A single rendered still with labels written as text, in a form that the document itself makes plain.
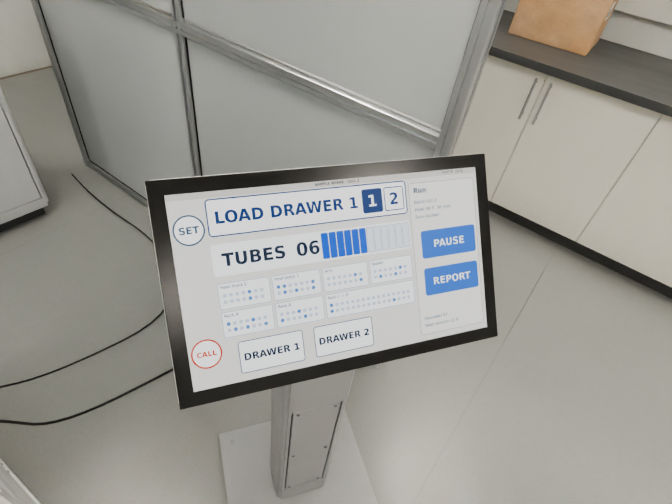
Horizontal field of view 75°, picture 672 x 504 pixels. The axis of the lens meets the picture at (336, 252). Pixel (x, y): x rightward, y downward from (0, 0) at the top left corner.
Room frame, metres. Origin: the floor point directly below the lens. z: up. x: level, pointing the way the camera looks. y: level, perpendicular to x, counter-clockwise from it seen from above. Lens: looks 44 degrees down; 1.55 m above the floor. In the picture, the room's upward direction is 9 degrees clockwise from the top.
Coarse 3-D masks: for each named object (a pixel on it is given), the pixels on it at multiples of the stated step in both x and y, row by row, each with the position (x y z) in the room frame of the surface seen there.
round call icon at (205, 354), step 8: (216, 336) 0.34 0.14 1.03; (192, 344) 0.32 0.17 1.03; (200, 344) 0.32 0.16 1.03; (208, 344) 0.33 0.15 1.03; (216, 344) 0.33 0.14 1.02; (192, 352) 0.31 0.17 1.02; (200, 352) 0.32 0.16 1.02; (208, 352) 0.32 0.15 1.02; (216, 352) 0.32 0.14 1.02; (192, 360) 0.31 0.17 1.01; (200, 360) 0.31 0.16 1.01; (208, 360) 0.31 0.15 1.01; (216, 360) 0.31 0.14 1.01; (224, 360) 0.32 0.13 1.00; (192, 368) 0.30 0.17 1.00; (200, 368) 0.30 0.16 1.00; (208, 368) 0.30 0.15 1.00
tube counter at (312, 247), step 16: (384, 224) 0.52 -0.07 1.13; (400, 224) 0.53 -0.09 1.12; (304, 240) 0.46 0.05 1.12; (320, 240) 0.47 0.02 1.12; (336, 240) 0.48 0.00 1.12; (352, 240) 0.48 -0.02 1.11; (368, 240) 0.49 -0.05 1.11; (384, 240) 0.50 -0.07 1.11; (400, 240) 0.51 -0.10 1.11; (304, 256) 0.45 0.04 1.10; (320, 256) 0.45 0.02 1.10; (336, 256) 0.46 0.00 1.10; (352, 256) 0.47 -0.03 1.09
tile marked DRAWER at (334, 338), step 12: (336, 324) 0.40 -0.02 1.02; (348, 324) 0.40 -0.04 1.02; (360, 324) 0.41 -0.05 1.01; (372, 324) 0.41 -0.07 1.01; (324, 336) 0.38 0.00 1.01; (336, 336) 0.39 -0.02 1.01; (348, 336) 0.39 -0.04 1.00; (360, 336) 0.40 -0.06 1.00; (372, 336) 0.40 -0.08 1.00; (324, 348) 0.37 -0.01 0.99; (336, 348) 0.37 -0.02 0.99; (348, 348) 0.38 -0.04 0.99; (360, 348) 0.39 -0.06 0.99
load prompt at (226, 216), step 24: (288, 192) 0.50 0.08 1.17; (312, 192) 0.51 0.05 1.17; (336, 192) 0.52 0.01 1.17; (360, 192) 0.53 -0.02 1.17; (384, 192) 0.55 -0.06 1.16; (216, 216) 0.44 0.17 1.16; (240, 216) 0.45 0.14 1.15; (264, 216) 0.46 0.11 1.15; (288, 216) 0.47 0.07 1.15; (312, 216) 0.49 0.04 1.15; (336, 216) 0.50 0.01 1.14; (360, 216) 0.51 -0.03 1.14; (384, 216) 0.53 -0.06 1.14
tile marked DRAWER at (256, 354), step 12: (264, 336) 0.35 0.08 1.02; (276, 336) 0.36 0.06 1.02; (288, 336) 0.36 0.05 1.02; (300, 336) 0.37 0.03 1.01; (240, 348) 0.33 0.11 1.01; (252, 348) 0.34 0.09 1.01; (264, 348) 0.34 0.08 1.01; (276, 348) 0.35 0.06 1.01; (288, 348) 0.35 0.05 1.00; (300, 348) 0.36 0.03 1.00; (240, 360) 0.32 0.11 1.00; (252, 360) 0.33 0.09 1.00; (264, 360) 0.33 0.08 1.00; (276, 360) 0.34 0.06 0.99; (288, 360) 0.34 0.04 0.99; (300, 360) 0.35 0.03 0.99
